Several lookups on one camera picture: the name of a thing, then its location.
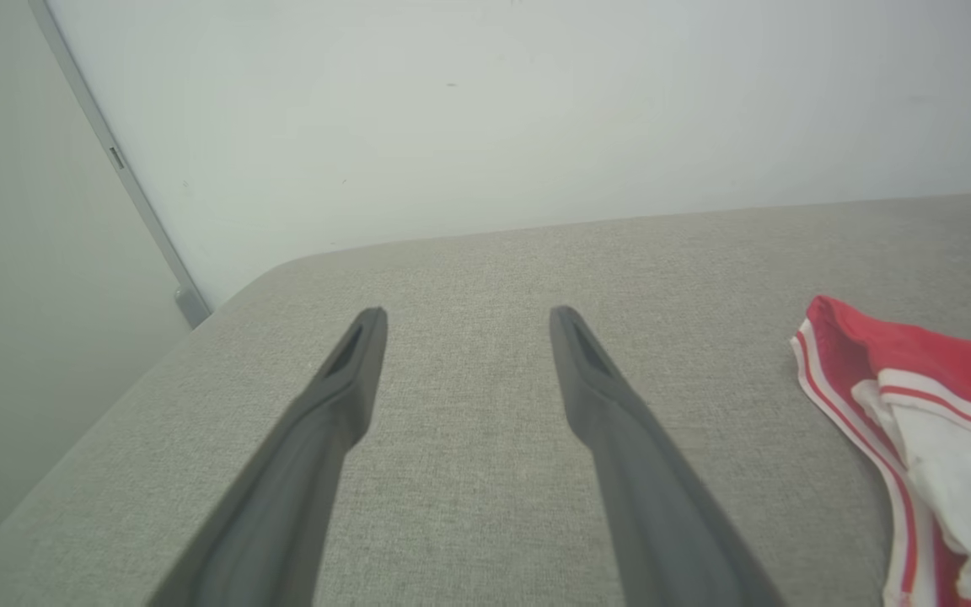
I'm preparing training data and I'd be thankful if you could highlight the grey metal corner pipe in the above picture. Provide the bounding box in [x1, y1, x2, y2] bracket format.
[28, 0, 213, 330]

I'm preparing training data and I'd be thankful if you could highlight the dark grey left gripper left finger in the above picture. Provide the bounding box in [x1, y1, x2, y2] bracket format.
[147, 306, 389, 607]

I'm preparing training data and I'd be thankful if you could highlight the red and white basketball jersey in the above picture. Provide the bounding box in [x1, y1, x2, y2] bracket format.
[791, 294, 971, 607]

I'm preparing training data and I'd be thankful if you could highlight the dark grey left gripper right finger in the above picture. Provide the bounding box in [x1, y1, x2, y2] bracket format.
[549, 305, 787, 607]

